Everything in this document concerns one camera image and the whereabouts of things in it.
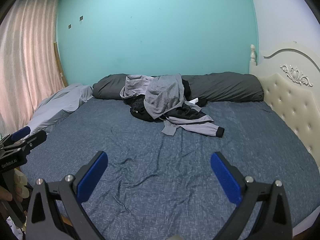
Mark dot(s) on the wooden window frame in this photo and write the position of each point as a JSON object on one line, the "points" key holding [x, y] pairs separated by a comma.
{"points": [[60, 67]]}

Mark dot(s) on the light grey blanket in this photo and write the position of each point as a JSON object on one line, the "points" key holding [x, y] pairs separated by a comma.
{"points": [[57, 105]]}

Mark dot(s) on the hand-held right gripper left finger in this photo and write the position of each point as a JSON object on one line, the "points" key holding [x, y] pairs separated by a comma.
{"points": [[92, 177]]}

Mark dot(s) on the grey knit sweater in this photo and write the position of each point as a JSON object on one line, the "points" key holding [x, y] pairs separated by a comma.
{"points": [[162, 97]]}

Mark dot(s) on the light grey and black jacket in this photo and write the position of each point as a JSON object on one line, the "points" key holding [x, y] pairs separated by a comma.
{"points": [[200, 127]]}

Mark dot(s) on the cream tufted headboard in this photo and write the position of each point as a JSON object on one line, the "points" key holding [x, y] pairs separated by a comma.
{"points": [[287, 100]]}

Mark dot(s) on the pink curtain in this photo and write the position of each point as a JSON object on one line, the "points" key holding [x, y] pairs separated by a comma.
{"points": [[25, 55]]}

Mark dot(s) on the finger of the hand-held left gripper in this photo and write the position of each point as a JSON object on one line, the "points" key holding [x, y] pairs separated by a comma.
{"points": [[37, 138], [21, 132]]}

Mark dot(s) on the dark grey rolled duvet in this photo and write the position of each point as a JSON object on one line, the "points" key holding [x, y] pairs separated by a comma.
{"points": [[225, 87]]}

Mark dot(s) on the black garment with white trim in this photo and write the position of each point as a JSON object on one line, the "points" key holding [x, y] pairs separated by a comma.
{"points": [[137, 107]]}

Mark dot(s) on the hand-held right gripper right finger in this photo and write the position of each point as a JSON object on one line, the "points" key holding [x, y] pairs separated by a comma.
{"points": [[225, 177]]}

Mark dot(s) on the person's left hand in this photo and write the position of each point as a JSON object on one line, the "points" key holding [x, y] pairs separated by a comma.
{"points": [[5, 194]]}

